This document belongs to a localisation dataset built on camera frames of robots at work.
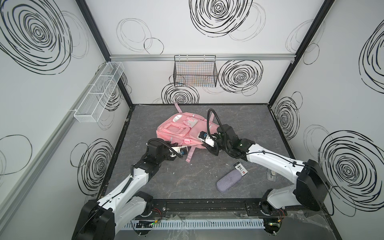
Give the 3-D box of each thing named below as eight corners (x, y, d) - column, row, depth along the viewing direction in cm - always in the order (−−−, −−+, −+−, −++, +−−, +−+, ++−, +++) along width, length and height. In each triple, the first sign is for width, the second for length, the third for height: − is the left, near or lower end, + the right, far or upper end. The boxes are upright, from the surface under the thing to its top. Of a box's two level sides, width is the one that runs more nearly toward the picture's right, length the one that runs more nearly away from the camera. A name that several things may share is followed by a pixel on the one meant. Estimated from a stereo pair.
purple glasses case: (220, 194, 80) (221, 192, 77) (214, 185, 83) (215, 183, 80) (242, 178, 85) (244, 175, 83) (236, 170, 88) (237, 167, 86)
